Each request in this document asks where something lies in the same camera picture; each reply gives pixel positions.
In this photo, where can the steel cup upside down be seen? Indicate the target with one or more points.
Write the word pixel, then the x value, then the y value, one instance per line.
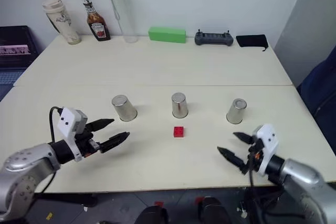
pixel 124 108
pixel 236 112
pixel 179 106

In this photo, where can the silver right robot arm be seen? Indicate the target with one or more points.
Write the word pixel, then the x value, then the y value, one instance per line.
pixel 304 184

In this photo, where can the black plastic crate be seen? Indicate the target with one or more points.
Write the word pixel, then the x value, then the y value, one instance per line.
pixel 15 47

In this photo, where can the red toy brick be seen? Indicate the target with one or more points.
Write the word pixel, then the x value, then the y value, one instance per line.
pixel 179 132

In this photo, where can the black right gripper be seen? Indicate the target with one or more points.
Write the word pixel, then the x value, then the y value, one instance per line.
pixel 256 153

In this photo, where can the grey remote controller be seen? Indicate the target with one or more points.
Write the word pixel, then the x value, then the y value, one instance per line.
pixel 214 38

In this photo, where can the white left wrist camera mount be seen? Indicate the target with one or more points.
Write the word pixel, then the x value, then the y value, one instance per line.
pixel 67 124

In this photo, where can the black cloth pouch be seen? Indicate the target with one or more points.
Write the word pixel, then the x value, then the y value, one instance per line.
pixel 251 40

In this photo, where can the grey wall panel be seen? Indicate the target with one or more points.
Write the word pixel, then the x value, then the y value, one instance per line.
pixel 304 27

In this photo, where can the clear bottle with green lid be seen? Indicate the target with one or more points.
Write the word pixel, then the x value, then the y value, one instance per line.
pixel 123 11

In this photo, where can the small yellow floor object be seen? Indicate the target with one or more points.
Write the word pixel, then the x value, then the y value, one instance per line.
pixel 48 216

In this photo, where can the dark rounded shape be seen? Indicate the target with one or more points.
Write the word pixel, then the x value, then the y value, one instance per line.
pixel 214 211
pixel 153 216

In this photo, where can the ketchup bottle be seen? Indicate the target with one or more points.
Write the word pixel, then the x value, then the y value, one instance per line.
pixel 98 23

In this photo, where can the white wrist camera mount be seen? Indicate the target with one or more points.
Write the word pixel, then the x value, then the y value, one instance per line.
pixel 267 142
pixel 67 124

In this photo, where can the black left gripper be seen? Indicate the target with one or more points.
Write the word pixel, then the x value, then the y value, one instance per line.
pixel 85 142

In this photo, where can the dark blue chair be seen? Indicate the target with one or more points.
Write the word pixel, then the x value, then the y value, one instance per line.
pixel 319 93

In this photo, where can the black table frame bar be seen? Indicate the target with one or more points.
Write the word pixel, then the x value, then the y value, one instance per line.
pixel 68 197

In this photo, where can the green rectangular box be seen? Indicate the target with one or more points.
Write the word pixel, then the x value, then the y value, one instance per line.
pixel 167 34

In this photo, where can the beige patterned travel tumbler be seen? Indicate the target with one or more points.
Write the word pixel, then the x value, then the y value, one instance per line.
pixel 63 22

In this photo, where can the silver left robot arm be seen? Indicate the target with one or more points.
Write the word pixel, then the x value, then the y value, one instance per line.
pixel 25 166

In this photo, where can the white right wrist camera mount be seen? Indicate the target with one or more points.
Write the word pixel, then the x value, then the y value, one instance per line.
pixel 267 142

